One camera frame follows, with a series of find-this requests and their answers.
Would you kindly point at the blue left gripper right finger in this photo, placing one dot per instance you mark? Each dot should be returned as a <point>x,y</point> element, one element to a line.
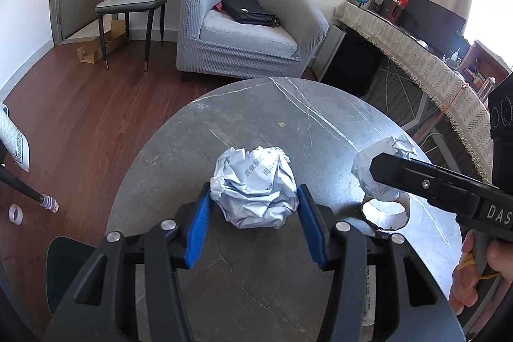
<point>314,227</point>

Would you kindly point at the round grey marble table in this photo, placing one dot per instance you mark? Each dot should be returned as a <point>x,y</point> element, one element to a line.
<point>261,284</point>

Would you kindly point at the beige fringed desk cloth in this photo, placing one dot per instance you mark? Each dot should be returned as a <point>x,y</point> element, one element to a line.
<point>468,115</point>

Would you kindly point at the green patterned tablecloth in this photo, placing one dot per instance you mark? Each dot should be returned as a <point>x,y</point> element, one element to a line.
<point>14,140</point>

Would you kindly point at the cardboard box on floor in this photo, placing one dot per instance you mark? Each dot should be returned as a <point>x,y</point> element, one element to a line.
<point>114,38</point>

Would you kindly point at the grey armchair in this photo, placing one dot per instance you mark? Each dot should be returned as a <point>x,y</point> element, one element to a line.
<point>249,38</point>

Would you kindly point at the dark trash bin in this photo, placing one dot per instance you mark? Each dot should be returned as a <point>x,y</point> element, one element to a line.
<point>65,258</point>

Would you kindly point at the black monitor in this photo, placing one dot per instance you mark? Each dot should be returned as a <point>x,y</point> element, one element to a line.
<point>437,26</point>

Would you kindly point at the black table leg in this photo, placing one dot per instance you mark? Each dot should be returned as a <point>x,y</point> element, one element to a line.
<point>12,181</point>

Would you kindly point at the wooden bookshelf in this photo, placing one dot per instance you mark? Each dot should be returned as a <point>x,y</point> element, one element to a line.
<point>480,63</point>

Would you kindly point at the black handbag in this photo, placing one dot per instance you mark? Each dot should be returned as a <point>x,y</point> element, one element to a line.
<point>250,12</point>

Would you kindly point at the person's right hand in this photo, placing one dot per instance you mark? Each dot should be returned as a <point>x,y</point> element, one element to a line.
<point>463,293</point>

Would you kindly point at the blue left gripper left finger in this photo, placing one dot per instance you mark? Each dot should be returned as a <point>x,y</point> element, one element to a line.
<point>197,227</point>

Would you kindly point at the white tape roll on floor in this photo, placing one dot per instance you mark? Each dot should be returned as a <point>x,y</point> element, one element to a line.
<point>16,214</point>

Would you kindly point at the paper ball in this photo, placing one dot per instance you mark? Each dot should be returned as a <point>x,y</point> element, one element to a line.
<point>379,162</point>
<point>254,189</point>

